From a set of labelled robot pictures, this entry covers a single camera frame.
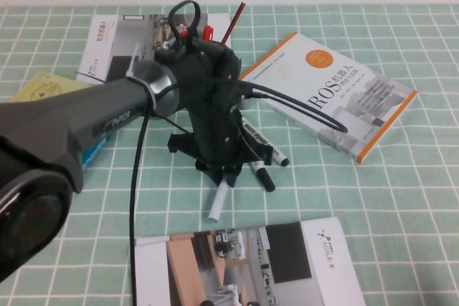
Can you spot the yellow teal book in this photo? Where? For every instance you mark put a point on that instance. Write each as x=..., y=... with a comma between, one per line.
x=46, y=85

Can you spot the red black pencil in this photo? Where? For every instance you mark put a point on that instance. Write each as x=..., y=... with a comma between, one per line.
x=233, y=23

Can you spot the brochure with AgileX logo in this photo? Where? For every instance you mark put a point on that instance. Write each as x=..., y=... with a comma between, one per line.
x=287, y=266

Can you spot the green checked tablecloth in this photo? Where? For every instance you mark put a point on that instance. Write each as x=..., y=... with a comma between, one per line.
x=394, y=213

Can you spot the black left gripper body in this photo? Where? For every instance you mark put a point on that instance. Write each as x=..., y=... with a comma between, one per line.
x=215, y=130

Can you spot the brochure with Chinese title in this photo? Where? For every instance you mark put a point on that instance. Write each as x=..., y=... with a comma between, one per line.
x=107, y=44

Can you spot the red pen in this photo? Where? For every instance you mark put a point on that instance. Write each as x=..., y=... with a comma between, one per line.
x=208, y=32

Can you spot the white orange ROS book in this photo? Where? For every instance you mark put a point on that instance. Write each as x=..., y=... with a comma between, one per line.
x=358, y=80

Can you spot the white marker black cap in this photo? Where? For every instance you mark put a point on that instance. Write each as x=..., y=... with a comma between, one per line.
x=255, y=134
x=266, y=178
x=218, y=202

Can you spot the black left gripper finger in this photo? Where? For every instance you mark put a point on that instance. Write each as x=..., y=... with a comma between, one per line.
x=211, y=173
x=234, y=177

